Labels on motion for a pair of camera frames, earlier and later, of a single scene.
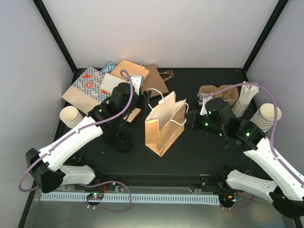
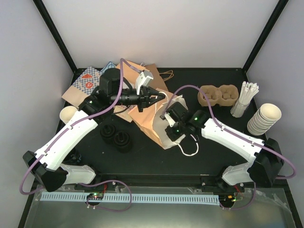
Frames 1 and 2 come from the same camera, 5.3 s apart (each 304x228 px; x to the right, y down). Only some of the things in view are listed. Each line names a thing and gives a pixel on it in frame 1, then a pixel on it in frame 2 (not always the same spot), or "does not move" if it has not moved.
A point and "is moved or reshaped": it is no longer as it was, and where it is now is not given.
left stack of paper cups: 71,116 does not move
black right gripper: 194,114 → 173,137
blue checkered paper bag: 86,94 does not move
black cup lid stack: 123,142 does not move
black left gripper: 144,99 does not move
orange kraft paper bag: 165,123 is moved or reshaped
